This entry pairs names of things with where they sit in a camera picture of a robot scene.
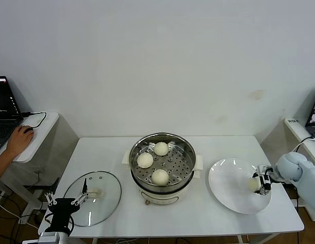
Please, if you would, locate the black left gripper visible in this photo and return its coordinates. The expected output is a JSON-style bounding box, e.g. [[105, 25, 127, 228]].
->
[[44, 177, 89, 233]]

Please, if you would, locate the black laptop with large screen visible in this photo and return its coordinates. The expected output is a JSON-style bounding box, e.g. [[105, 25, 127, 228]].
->
[[0, 75, 24, 156]]

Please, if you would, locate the black cable with adapter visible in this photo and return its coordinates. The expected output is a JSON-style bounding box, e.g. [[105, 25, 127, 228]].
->
[[283, 181, 304, 211]]

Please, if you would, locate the cream electric cooking pot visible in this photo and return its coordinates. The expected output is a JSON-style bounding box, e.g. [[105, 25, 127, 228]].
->
[[125, 165, 201, 205]]

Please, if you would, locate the white side table rounded top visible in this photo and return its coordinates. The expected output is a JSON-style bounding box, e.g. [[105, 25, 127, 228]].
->
[[0, 111, 80, 211]]

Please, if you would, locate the white power strip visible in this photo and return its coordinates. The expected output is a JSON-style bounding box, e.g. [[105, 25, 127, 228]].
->
[[19, 208, 45, 225]]

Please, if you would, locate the white charging cable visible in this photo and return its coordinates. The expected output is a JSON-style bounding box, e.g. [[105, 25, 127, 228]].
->
[[288, 136, 315, 160]]

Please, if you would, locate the white round plate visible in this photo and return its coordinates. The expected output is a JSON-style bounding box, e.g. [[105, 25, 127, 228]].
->
[[208, 158, 273, 215]]

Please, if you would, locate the person's bare hand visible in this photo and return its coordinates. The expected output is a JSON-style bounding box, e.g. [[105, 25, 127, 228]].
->
[[7, 125, 35, 158]]

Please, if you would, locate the black laptop cable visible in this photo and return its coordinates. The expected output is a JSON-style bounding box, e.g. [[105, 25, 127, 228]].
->
[[21, 111, 48, 129]]

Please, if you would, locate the stainless steel steamer insert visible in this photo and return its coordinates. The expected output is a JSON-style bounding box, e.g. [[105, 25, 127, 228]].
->
[[121, 131, 204, 192]]

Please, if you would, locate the white steamed baozi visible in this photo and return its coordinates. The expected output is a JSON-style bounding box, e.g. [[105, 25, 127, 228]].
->
[[151, 169, 170, 186], [247, 177, 262, 193], [153, 141, 170, 156], [137, 152, 153, 169]]

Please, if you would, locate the black floor cable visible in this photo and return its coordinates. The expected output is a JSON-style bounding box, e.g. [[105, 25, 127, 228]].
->
[[0, 193, 24, 222]]

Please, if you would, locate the white side table with label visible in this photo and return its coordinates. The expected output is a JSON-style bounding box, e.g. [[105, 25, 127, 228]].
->
[[260, 118, 315, 222]]

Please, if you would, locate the glass lid with cream handle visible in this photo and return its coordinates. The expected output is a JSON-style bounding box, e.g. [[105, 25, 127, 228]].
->
[[63, 170, 122, 227]]

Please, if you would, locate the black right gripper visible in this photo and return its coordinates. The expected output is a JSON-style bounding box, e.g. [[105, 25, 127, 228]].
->
[[251, 165, 277, 196]]

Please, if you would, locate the person's bare forearm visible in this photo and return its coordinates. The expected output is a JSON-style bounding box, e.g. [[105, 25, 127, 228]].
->
[[0, 149, 15, 179]]

